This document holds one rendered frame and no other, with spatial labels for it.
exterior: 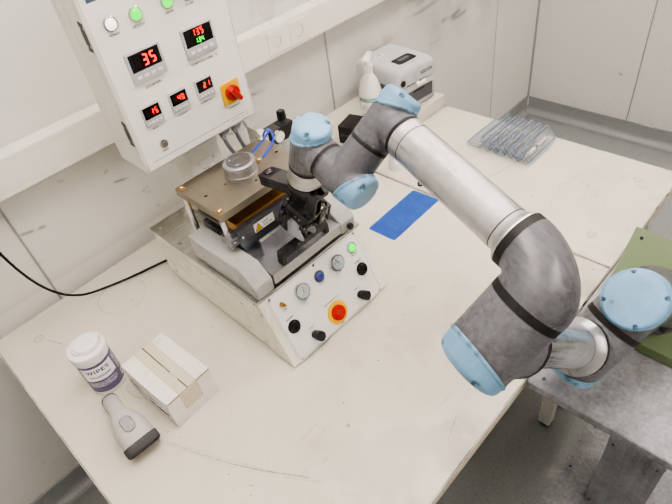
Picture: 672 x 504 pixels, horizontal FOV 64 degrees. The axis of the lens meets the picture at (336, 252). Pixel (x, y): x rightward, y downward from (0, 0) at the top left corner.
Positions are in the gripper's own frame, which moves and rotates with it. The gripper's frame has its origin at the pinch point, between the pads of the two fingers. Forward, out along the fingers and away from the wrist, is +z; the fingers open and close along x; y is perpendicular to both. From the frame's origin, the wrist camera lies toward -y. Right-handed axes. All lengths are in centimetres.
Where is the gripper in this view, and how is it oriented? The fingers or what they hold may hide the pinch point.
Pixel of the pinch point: (292, 230)
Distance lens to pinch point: 128.3
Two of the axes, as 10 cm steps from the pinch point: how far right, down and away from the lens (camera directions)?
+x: 6.9, -5.5, 4.7
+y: 7.1, 6.3, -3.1
